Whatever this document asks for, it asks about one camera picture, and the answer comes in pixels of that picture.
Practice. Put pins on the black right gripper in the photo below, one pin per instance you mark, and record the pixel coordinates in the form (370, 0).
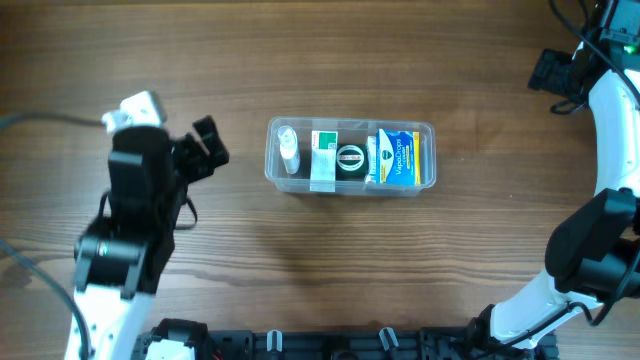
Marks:
(558, 76)

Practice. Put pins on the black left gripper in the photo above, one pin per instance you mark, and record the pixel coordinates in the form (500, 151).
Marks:
(185, 155)

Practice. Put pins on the white and green medicine box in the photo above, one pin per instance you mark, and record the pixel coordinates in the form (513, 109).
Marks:
(323, 161)

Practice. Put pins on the dark green ointment box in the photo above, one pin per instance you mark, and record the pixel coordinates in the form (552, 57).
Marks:
(351, 162)

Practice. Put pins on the white and blue medicine box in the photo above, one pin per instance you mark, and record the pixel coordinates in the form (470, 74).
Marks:
(371, 148)

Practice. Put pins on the blue VapoDrops box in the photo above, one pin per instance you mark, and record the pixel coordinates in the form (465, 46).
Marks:
(397, 158)

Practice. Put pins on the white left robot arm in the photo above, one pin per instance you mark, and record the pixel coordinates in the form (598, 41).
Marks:
(121, 255)

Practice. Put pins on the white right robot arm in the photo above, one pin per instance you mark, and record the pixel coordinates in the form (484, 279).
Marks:
(589, 265)

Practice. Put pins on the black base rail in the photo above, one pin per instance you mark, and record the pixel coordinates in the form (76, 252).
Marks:
(425, 344)

